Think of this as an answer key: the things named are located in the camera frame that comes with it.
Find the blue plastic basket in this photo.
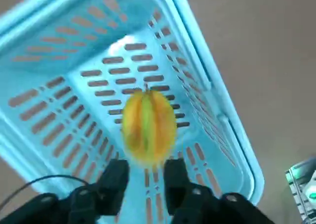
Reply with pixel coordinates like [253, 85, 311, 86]
[0, 0, 265, 224]

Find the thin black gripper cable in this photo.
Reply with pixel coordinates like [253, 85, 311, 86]
[0, 174, 89, 210]

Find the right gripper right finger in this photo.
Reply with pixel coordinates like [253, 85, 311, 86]
[164, 158, 275, 224]

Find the yellow star fruit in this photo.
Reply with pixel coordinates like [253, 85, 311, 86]
[120, 84, 178, 168]

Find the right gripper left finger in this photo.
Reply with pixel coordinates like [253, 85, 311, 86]
[0, 159, 131, 224]

